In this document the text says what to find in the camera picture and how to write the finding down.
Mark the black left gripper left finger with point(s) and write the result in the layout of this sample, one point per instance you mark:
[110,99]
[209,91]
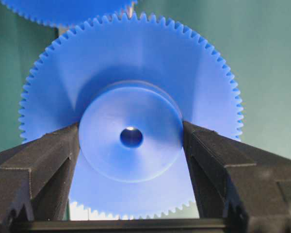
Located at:
[35,177]

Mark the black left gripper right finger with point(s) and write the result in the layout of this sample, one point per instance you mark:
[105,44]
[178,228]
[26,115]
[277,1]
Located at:
[231,179]

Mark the large blue plastic gear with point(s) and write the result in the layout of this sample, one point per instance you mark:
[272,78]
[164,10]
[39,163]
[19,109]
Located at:
[65,13]

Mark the small blue plastic gear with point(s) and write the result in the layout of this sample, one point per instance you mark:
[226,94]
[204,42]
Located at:
[130,82]

